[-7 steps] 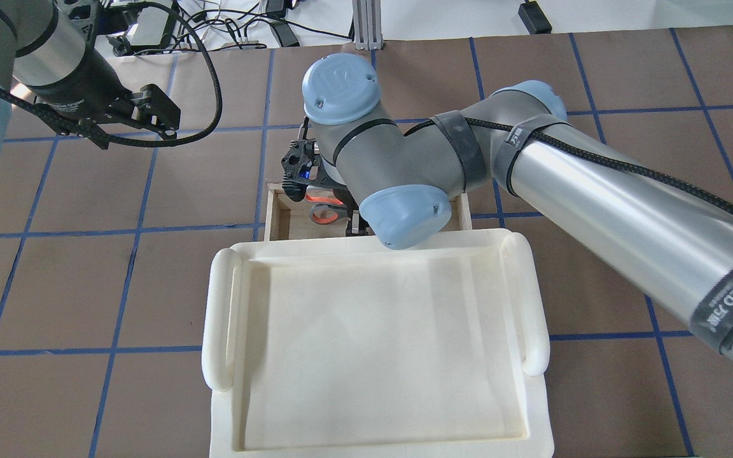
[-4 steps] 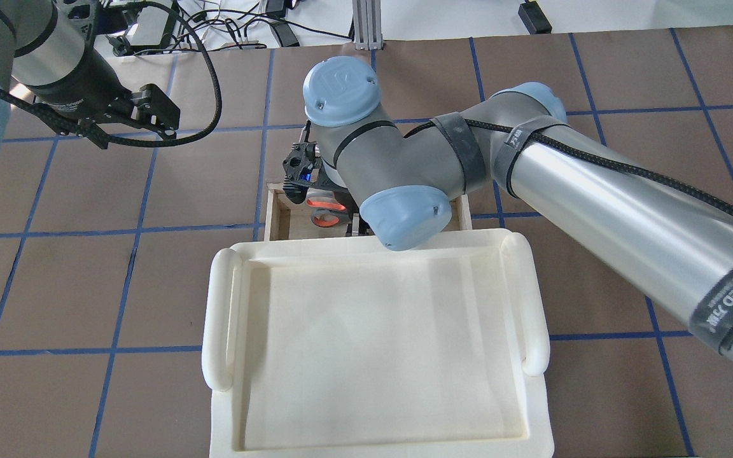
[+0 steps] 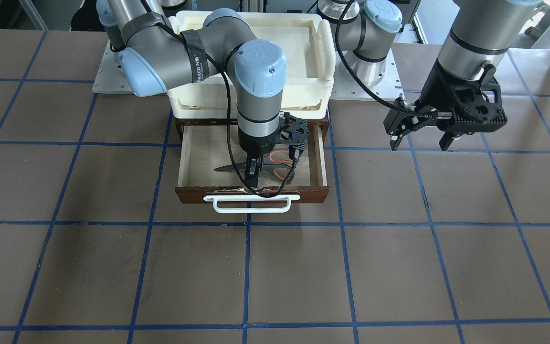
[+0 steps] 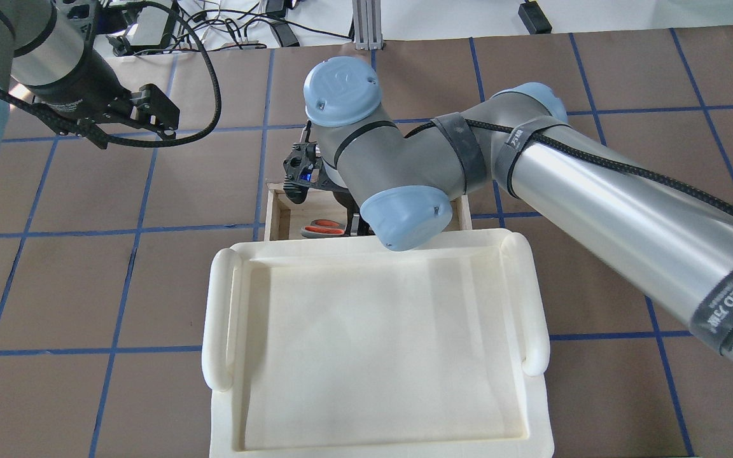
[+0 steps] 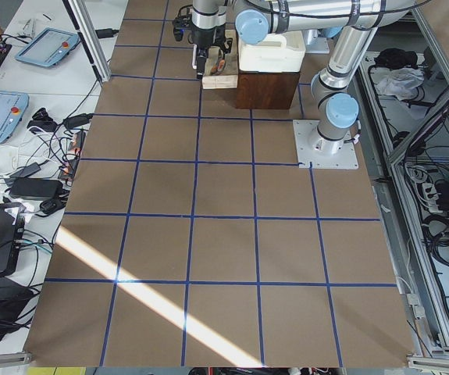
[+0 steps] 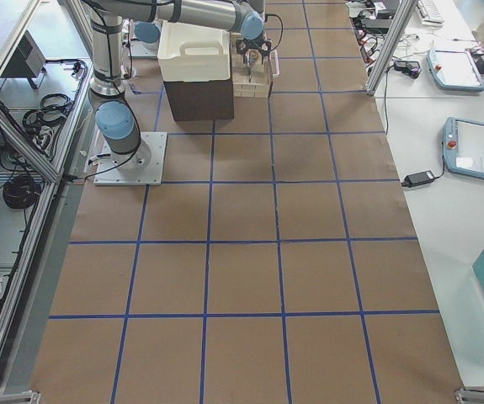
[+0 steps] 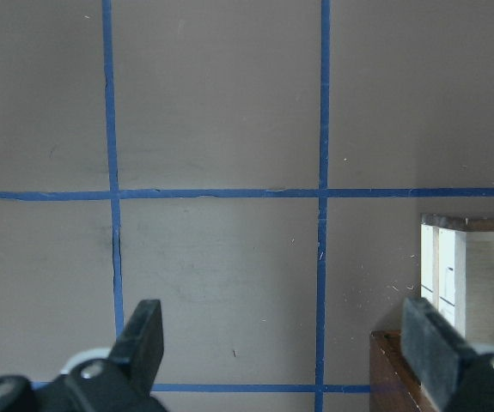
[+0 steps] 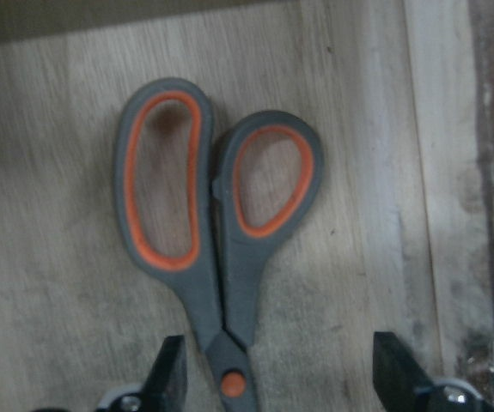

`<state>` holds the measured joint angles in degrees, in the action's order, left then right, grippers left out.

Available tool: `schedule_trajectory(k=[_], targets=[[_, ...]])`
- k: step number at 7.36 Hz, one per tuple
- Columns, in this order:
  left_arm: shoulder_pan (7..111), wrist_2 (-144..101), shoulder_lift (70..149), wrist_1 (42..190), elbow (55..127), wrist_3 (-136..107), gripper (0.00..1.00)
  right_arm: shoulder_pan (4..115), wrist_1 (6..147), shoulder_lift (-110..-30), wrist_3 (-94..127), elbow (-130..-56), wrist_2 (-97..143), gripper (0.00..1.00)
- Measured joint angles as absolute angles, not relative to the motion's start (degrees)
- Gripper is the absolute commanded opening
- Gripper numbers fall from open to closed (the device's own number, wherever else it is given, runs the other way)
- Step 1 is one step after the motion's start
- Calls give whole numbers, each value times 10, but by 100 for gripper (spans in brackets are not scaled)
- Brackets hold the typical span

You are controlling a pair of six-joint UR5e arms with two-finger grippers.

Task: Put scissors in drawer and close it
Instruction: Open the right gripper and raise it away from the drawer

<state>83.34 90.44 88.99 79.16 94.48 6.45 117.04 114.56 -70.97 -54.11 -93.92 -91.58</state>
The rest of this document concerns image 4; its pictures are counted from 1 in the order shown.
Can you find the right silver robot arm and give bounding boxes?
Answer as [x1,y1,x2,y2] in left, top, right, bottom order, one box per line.
[303,56,733,362]

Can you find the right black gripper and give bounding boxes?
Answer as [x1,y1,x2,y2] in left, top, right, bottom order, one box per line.
[309,159,367,237]

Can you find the aluminium frame post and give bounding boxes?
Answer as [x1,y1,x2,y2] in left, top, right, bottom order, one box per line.
[352,0,385,50]

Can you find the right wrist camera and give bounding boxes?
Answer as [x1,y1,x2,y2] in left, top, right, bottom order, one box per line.
[283,120,318,205]

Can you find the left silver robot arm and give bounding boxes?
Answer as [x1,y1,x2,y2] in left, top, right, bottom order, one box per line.
[0,1,151,145]

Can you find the grey orange scissors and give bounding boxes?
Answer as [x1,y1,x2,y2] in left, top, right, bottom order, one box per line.
[300,219,348,239]

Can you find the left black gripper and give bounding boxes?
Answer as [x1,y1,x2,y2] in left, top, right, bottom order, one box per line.
[32,38,151,134]

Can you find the wooden drawer white handle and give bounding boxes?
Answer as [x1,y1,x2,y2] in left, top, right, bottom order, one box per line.
[265,182,474,242]

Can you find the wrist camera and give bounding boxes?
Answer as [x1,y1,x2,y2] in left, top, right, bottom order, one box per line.
[130,83,180,140]
[283,120,318,205]

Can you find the black braided cable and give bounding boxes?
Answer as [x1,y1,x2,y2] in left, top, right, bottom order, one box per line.
[0,0,223,149]

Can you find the white plastic tray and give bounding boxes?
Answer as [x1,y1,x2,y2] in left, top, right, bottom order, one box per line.
[202,229,555,457]

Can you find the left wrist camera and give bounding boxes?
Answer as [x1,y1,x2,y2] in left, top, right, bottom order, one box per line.
[130,83,180,140]

